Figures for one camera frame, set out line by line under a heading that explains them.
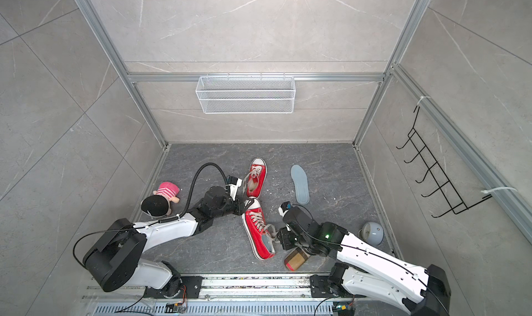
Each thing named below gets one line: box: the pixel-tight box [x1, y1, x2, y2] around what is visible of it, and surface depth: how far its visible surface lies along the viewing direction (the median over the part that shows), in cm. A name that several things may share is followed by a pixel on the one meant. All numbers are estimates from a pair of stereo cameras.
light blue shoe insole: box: [290, 164, 311, 206], surface depth 103 cm
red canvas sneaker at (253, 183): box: [242, 156, 268, 198], surface depth 103 cm
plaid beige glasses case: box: [284, 246, 312, 271], surface depth 79 cm
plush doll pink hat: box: [140, 181, 181, 217], surface depth 92 cm
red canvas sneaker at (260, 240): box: [241, 196, 278, 261], surface depth 80 cm
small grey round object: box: [358, 221, 384, 247], surface depth 80 cm
